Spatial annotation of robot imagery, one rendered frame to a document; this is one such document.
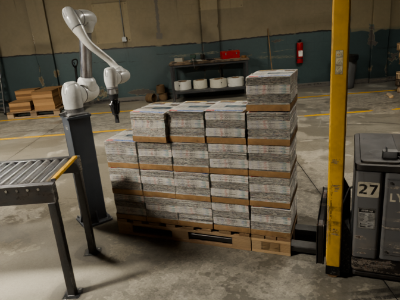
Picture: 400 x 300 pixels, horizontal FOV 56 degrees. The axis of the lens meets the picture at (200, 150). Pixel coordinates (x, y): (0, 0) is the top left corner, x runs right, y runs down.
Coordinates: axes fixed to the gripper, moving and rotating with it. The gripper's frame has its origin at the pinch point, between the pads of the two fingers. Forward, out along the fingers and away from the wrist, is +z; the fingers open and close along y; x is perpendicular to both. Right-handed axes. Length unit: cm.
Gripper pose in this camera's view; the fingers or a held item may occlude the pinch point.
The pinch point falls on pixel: (116, 118)
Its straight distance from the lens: 320.5
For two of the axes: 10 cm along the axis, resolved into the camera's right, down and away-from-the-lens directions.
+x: -9.3, -0.4, 3.6
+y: 3.5, -3.1, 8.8
